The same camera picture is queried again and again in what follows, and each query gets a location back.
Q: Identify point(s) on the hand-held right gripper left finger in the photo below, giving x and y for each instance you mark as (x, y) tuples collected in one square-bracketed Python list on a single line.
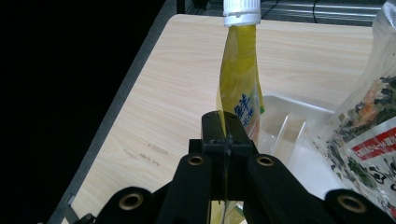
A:
[(214, 127)]

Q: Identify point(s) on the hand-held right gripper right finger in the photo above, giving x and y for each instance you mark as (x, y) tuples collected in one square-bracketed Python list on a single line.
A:
[(238, 137)]

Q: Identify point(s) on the yellow green spouted pouch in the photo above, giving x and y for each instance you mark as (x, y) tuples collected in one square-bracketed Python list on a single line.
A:
[(238, 62)]

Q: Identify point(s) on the white plastic rack container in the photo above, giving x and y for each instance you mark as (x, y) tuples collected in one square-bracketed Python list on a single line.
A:
[(308, 174)]

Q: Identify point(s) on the clear bag of dried seaweed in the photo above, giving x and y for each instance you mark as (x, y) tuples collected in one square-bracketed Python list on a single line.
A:
[(367, 124)]

